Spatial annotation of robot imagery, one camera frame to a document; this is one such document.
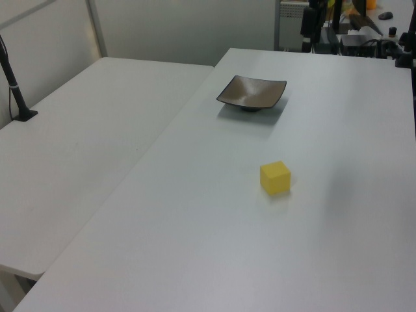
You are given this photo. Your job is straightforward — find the yellow foam cube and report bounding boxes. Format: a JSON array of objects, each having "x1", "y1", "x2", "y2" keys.
[{"x1": 259, "y1": 160, "x2": 293, "y2": 196}]

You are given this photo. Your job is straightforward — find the square brown ceramic plate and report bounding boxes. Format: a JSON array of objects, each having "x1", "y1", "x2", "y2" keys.
[{"x1": 216, "y1": 75, "x2": 287, "y2": 114}]

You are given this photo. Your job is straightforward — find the white perforated metal cabinet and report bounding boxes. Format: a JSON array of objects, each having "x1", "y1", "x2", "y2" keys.
[{"x1": 274, "y1": 0, "x2": 308, "y2": 51}]

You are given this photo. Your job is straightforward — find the black upright electronics box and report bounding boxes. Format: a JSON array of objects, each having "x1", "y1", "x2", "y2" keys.
[{"x1": 319, "y1": 25, "x2": 341, "y2": 55}]

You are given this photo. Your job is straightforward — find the black device on pole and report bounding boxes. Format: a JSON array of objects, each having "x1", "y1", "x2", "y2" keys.
[{"x1": 300, "y1": 0, "x2": 319, "y2": 53}]

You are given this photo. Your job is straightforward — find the flat black electronics box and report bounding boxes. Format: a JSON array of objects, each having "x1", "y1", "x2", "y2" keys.
[{"x1": 340, "y1": 33, "x2": 380, "y2": 58}]

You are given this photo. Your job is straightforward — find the black clamp stand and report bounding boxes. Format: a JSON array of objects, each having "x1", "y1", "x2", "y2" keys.
[{"x1": 394, "y1": 31, "x2": 416, "y2": 69}]

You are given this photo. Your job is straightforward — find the aluminium partition post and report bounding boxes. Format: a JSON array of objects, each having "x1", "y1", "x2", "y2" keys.
[{"x1": 86, "y1": 0, "x2": 109, "y2": 60}]

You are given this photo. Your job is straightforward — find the black camera stand pole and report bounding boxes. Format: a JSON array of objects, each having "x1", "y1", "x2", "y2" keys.
[{"x1": 0, "y1": 34, "x2": 39, "y2": 123}]

